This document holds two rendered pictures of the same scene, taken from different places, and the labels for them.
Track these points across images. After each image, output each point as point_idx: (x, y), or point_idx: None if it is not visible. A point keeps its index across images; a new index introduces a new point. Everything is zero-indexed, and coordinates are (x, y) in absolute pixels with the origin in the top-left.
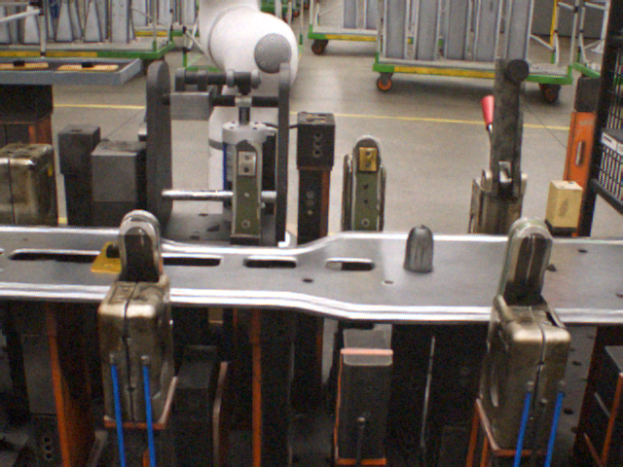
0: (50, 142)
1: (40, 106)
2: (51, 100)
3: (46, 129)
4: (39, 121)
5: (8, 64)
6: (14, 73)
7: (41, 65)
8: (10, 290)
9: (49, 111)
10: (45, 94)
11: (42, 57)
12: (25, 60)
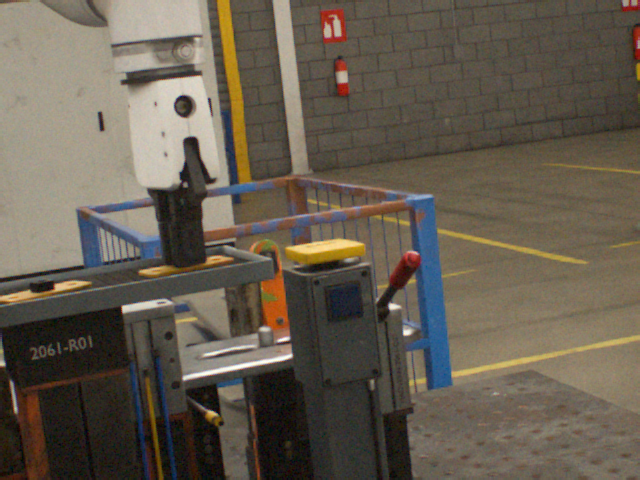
0: (29, 435)
1: (5, 354)
2: (14, 366)
3: (22, 406)
4: (8, 375)
5: (67, 288)
6: (10, 284)
7: (6, 297)
8: None
9: (14, 379)
10: (7, 345)
11: (37, 299)
12: (68, 298)
